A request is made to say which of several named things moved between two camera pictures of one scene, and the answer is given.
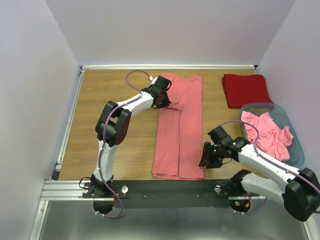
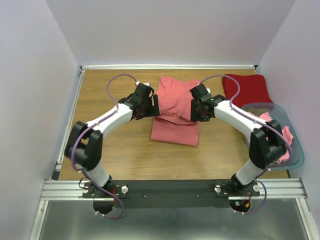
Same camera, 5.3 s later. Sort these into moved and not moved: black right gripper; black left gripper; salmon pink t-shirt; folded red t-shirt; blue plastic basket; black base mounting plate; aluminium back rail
Moved: black left gripper; black right gripper; salmon pink t-shirt
Not moved: aluminium back rail; blue plastic basket; folded red t-shirt; black base mounting plate
